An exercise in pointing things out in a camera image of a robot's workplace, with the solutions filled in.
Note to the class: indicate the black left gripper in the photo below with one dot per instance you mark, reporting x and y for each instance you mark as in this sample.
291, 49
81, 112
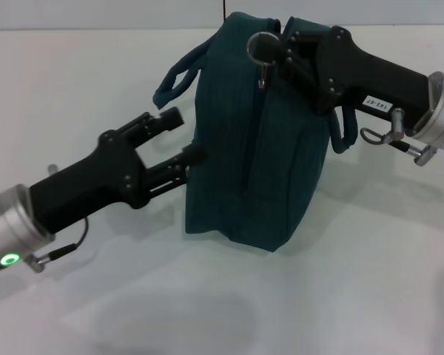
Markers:
89, 181

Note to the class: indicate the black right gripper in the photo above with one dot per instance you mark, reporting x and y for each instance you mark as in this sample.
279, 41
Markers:
370, 81

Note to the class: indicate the dark teal insulated lunch bag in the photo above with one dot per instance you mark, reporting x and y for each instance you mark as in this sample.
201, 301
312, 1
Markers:
251, 148

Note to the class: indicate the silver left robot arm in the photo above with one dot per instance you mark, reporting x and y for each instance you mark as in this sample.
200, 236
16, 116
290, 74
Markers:
11, 229

